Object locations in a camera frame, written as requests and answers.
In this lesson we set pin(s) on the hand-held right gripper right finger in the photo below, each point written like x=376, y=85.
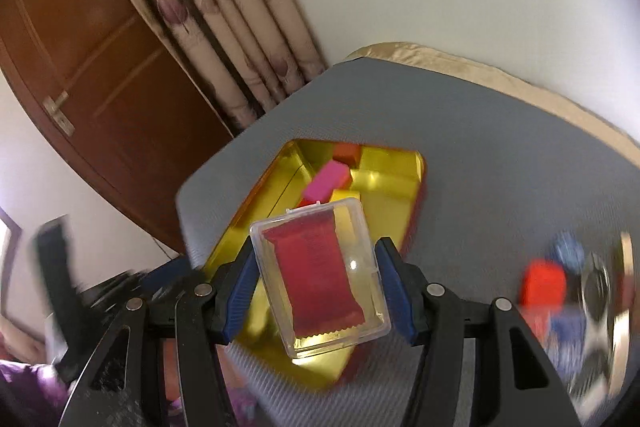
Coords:
x=397, y=294

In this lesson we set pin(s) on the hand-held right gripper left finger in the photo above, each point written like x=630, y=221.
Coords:
x=236, y=294

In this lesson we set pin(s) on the dark red block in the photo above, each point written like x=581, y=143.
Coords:
x=347, y=154

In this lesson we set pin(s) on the purple printed cloth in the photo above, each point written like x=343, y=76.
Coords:
x=25, y=389

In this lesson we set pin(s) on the gold tray with red rim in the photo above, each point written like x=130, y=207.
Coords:
x=385, y=187

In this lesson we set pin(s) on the beige leaf-print curtain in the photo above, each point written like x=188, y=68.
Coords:
x=215, y=7

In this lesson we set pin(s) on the yellow block with red stripes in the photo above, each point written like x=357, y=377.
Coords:
x=346, y=195

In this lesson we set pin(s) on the red rounded box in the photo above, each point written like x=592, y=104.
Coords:
x=542, y=283

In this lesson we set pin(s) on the grey woven mat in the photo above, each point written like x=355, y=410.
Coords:
x=490, y=167

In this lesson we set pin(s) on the clear box with blue label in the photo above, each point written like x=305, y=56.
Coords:
x=565, y=334

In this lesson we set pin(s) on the blue round tape measure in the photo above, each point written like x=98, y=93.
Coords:
x=570, y=251

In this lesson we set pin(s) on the brown wooden door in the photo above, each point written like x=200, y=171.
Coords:
x=100, y=67

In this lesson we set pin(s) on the black and silver metal item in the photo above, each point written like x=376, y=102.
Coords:
x=597, y=307

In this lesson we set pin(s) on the pink block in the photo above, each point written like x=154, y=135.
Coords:
x=327, y=181

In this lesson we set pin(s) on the clear plastic box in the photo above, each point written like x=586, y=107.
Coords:
x=320, y=277

